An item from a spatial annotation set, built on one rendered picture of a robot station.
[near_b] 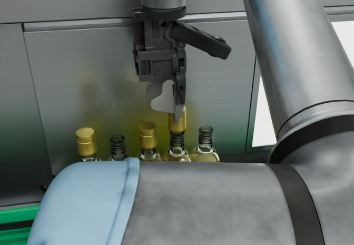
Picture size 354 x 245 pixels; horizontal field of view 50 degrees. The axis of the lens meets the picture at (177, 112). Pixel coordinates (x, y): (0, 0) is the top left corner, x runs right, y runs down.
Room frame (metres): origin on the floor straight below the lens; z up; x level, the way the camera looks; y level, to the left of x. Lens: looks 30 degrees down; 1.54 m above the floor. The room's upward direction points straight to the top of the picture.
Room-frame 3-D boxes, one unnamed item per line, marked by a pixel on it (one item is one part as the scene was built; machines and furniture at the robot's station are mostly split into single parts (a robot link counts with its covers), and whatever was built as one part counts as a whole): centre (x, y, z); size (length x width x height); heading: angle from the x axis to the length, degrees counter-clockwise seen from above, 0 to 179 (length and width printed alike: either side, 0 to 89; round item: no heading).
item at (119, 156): (0.60, 0.11, 1.12); 0.03 x 0.03 x 0.05
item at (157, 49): (0.62, 0.03, 1.32); 0.09 x 0.08 x 0.12; 102
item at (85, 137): (0.59, 0.17, 1.14); 0.04 x 0.04 x 0.04
